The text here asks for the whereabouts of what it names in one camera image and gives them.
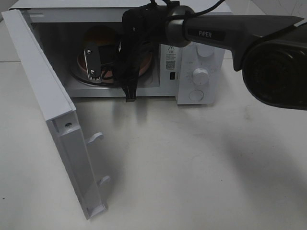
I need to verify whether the burger with lettuce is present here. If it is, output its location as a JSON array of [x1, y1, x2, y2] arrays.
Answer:
[[82, 25, 122, 51]]

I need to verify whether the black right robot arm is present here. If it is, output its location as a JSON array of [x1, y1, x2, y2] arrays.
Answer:
[[100, 1, 307, 110]]

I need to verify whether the round white door button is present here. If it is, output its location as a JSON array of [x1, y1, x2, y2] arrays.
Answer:
[[189, 90, 204, 102]]

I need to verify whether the white microwave knob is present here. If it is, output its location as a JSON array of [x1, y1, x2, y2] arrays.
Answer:
[[192, 68, 209, 85], [196, 44, 214, 58]]

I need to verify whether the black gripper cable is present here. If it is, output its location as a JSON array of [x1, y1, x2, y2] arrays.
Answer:
[[143, 0, 224, 22]]

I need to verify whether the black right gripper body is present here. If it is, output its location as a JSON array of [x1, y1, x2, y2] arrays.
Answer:
[[99, 6, 168, 91]]

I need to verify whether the glass microwave turntable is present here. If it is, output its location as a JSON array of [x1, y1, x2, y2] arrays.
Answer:
[[69, 70, 154, 88]]

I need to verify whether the white microwave oven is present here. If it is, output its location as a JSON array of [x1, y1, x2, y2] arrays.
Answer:
[[3, 0, 224, 104]]

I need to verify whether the white microwave door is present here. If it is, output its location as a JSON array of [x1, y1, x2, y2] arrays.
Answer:
[[2, 10, 107, 219]]

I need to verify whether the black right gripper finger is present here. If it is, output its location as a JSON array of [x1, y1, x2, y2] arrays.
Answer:
[[121, 79, 138, 102]]

